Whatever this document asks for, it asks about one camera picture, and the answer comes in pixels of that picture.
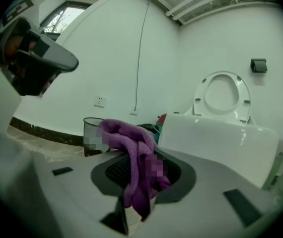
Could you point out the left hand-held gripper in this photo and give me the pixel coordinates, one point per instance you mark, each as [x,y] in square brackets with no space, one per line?
[15,11]

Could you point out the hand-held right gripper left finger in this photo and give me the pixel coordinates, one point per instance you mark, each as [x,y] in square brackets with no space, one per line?
[82,182]

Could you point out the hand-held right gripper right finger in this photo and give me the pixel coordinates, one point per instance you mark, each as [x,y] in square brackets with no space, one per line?
[206,190]

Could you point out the white round-bowl toilet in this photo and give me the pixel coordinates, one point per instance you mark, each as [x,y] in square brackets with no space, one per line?
[218,142]

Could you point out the purple cloth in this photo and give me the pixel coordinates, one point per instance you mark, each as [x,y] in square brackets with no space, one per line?
[136,145]

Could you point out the black wall-mounted paper holder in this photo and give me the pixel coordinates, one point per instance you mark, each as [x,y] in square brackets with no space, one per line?
[258,65]

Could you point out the person's left hand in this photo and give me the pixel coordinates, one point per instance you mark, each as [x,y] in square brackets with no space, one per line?
[12,46]

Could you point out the dark framed window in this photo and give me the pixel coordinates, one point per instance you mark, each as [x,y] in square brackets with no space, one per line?
[64,16]

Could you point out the black mesh wastebasket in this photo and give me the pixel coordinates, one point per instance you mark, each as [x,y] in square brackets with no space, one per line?
[90,128]

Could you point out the red and teal vacuum cleaner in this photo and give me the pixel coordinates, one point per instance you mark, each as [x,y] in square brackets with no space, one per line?
[160,130]

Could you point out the white ceiling pipe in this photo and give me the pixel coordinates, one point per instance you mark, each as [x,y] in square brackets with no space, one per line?
[181,7]
[191,15]

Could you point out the white wall socket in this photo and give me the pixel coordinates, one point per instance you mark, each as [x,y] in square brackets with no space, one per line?
[100,101]

